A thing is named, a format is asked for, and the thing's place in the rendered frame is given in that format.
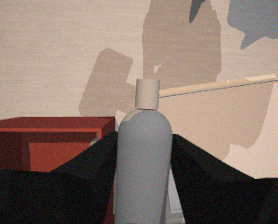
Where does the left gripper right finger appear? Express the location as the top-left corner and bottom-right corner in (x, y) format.
(171, 134), (278, 224)

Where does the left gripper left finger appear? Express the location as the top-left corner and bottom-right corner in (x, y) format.
(0, 131), (118, 224)

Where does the red open box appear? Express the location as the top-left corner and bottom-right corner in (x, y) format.
(0, 117), (115, 172)

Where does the white gas cylinder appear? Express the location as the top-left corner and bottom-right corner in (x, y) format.
(89, 132), (98, 147)

